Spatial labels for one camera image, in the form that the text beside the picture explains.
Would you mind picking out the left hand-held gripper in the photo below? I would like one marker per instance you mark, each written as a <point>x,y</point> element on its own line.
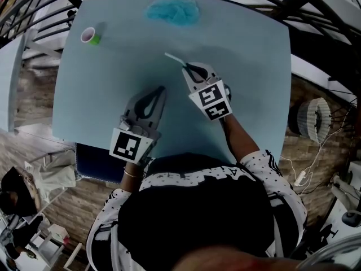
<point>127,147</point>

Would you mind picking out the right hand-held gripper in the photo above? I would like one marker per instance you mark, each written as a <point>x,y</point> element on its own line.
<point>210,95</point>

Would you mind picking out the thin white strip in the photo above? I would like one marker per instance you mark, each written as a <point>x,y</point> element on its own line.
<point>175,58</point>

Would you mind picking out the green cup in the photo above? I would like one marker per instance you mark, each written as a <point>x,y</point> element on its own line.
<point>94,39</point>

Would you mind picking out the person's right forearm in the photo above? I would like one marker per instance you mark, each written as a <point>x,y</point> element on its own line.
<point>239,135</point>

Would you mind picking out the person's left forearm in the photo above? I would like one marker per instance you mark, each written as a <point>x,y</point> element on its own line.
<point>131,182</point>

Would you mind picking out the dark blue seat cushion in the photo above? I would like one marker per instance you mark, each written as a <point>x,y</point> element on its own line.
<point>96,162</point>

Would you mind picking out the blue fluffy cloth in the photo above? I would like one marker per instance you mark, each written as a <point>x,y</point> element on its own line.
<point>172,10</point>

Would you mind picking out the black and white shirt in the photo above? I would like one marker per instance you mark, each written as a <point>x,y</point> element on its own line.
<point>194,213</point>

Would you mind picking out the grey ribbed waste bin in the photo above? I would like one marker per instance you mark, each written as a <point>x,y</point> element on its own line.
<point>310,120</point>

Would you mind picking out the black metal railing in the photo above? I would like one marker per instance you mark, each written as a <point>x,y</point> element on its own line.
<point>310,13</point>

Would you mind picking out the white power strip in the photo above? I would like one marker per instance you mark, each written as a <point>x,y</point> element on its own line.
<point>300,178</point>

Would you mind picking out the grey head mount rim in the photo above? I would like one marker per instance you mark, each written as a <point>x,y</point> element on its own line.
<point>338,247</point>

